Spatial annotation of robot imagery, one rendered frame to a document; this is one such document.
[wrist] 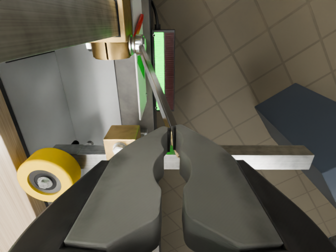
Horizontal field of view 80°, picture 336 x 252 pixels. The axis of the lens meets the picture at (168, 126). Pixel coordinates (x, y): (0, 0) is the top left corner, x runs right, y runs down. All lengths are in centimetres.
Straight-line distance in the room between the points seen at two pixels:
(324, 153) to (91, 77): 80
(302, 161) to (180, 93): 88
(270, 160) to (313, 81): 107
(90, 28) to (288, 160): 34
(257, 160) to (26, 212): 39
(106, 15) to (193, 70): 96
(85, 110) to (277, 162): 47
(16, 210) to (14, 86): 21
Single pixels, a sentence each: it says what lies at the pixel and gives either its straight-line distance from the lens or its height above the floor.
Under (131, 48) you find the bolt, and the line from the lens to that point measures 28.
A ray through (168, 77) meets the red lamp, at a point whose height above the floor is 70.
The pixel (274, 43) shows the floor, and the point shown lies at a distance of 125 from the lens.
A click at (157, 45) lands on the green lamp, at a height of 70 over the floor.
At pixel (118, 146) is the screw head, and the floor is 87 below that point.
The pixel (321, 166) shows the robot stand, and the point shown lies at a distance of 87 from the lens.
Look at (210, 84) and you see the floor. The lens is 119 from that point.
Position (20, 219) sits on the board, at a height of 90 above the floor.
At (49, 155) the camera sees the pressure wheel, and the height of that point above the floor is 89.
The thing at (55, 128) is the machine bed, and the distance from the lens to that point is 56.
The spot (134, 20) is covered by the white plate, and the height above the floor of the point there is 79.
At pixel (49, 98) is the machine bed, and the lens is 54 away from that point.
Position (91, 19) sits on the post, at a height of 96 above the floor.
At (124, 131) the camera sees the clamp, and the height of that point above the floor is 84.
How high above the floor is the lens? 113
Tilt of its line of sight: 63 degrees down
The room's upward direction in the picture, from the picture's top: 179 degrees counter-clockwise
